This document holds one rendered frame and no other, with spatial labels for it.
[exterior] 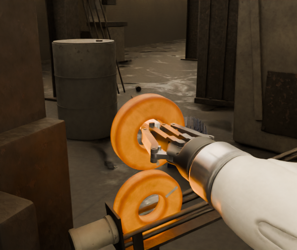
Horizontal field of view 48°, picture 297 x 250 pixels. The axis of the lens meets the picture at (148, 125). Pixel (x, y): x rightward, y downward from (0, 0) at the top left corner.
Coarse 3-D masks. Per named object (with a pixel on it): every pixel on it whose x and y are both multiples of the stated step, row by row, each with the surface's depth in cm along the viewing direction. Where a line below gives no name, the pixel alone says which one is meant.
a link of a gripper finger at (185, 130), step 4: (172, 124) 65; (176, 124) 65; (176, 128) 64; (180, 128) 63; (184, 128) 63; (188, 128) 63; (180, 132) 63; (184, 132) 63; (188, 132) 62; (192, 132) 61; (196, 132) 61; (192, 136) 61; (196, 136) 60; (208, 136) 60; (212, 136) 59
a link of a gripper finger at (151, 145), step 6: (144, 132) 61; (150, 132) 61; (144, 138) 61; (150, 138) 58; (144, 144) 61; (150, 144) 57; (156, 144) 56; (150, 150) 54; (156, 150) 54; (156, 162) 55
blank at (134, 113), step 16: (144, 96) 65; (160, 96) 66; (128, 112) 63; (144, 112) 65; (160, 112) 67; (176, 112) 68; (112, 128) 66; (128, 128) 64; (112, 144) 67; (128, 144) 66; (128, 160) 67; (144, 160) 68; (160, 160) 70
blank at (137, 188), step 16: (144, 176) 70; (160, 176) 71; (128, 192) 68; (144, 192) 70; (160, 192) 72; (176, 192) 74; (128, 208) 69; (160, 208) 75; (176, 208) 75; (128, 224) 70; (144, 224) 72; (144, 240) 73
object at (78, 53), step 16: (64, 48) 290; (80, 48) 287; (96, 48) 291; (112, 48) 305; (64, 64) 294; (80, 64) 291; (96, 64) 295; (112, 64) 309; (64, 80) 299; (80, 80) 295; (96, 80) 299; (112, 80) 312; (64, 96) 305; (80, 96) 300; (96, 96) 303; (112, 96) 316; (64, 112) 310; (80, 112) 304; (96, 112) 307; (112, 112) 320; (80, 128) 309; (96, 128) 312
